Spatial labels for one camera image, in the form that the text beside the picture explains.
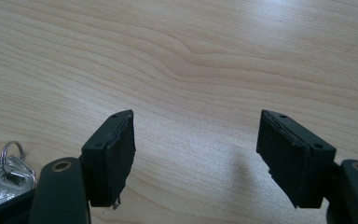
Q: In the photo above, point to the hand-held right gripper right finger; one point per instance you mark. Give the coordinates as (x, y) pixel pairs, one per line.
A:
(295, 155)

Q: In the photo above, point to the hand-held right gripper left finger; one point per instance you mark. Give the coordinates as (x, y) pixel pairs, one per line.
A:
(108, 155)

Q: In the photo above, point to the silver key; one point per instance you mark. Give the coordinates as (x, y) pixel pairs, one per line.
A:
(0, 183)

